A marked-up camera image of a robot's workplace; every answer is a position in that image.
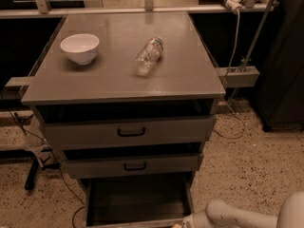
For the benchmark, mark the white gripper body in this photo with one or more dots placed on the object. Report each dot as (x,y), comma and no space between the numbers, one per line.
(192,221)

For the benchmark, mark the grey drawer cabinet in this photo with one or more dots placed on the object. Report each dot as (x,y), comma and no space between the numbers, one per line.
(183,83)

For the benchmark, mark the grey middle drawer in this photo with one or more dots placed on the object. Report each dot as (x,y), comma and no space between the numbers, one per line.
(132,166)

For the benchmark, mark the clear plastic bottle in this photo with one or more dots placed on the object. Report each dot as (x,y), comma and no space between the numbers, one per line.
(148,57)

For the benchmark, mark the metal diagonal rod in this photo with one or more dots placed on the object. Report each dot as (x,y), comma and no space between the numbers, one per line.
(244,62)

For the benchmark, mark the grey top drawer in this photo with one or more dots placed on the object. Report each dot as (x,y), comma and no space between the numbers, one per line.
(69,136)

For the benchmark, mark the dark side cabinet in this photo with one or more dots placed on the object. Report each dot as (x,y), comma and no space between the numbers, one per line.
(278,94)

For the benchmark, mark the white ceramic bowl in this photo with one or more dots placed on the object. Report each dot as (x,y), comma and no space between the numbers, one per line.
(81,49)

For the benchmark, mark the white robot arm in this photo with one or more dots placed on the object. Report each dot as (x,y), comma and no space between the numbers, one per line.
(219,214)

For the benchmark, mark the black metal stand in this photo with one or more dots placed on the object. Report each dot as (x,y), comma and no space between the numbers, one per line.
(40,161)

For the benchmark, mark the grey bottom drawer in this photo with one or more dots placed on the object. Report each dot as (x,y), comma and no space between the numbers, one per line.
(147,201)

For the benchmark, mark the grey drawer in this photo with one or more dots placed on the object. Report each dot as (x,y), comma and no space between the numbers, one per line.
(147,201)
(132,166)
(69,136)

